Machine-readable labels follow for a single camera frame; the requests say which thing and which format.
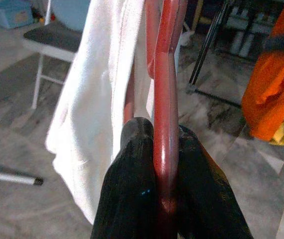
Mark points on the orange shirt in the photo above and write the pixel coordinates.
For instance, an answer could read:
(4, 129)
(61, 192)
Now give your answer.
(276, 87)

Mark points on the light blue plastic bin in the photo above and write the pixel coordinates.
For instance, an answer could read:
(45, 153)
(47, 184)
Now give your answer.
(10, 12)

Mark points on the white folding table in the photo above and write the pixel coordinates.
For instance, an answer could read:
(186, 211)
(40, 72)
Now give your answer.
(12, 177)

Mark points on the reddish pink plastic hanger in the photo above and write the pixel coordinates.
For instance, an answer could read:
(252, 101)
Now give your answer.
(165, 124)

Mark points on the white shirt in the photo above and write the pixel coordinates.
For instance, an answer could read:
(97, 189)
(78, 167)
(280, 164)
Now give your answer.
(89, 99)

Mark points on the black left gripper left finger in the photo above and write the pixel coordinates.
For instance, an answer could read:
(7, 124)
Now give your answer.
(127, 194)

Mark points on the light blue pillow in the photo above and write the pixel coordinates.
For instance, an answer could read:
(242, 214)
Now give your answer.
(69, 12)

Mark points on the white folding chair grey seat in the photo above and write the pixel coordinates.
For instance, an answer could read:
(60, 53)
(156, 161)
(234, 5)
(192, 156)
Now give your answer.
(54, 39)

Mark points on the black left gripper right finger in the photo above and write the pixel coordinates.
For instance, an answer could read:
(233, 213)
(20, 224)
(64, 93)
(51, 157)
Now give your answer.
(201, 199)

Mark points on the black metal drying rack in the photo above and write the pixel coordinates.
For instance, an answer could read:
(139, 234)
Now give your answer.
(206, 49)

